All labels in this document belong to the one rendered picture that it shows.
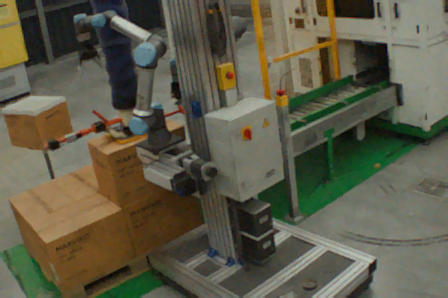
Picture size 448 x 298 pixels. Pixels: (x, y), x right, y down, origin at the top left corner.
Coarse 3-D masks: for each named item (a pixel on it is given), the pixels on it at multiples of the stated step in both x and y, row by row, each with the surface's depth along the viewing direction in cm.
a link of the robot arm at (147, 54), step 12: (144, 48) 259; (156, 48) 263; (144, 60) 261; (156, 60) 265; (144, 72) 267; (144, 84) 271; (144, 96) 274; (144, 108) 278; (132, 120) 280; (144, 120) 279; (156, 120) 289; (144, 132) 281
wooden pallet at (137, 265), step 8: (32, 256) 394; (136, 256) 353; (144, 256) 356; (40, 264) 362; (128, 264) 351; (136, 264) 353; (144, 264) 358; (48, 272) 345; (104, 272) 338; (120, 272) 357; (128, 272) 357; (136, 272) 355; (88, 280) 331; (104, 280) 350; (112, 280) 349; (120, 280) 348; (72, 288) 324; (80, 288) 328; (88, 288) 342; (96, 288) 342; (104, 288) 341; (64, 296) 326; (72, 296) 325; (80, 296) 329; (88, 296) 333
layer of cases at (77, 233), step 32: (32, 192) 385; (64, 192) 376; (96, 192) 368; (160, 192) 354; (32, 224) 332; (64, 224) 327; (96, 224) 327; (128, 224) 343; (160, 224) 360; (192, 224) 378; (64, 256) 316; (96, 256) 331; (128, 256) 348; (64, 288) 320
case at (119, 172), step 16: (176, 128) 350; (96, 144) 345; (112, 144) 339; (128, 144) 334; (96, 160) 348; (112, 160) 327; (128, 160) 334; (96, 176) 363; (112, 176) 329; (128, 176) 336; (144, 176) 343; (112, 192) 341; (128, 192) 339; (144, 192) 346
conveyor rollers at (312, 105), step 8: (344, 88) 515; (352, 88) 515; (360, 88) 508; (320, 96) 501; (328, 96) 499; (336, 96) 493; (344, 96) 493; (304, 104) 488; (312, 104) 483; (320, 104) 477; (328, 104) 478; (288, 112) 472; (296, 112) 465; (304, 112) 468
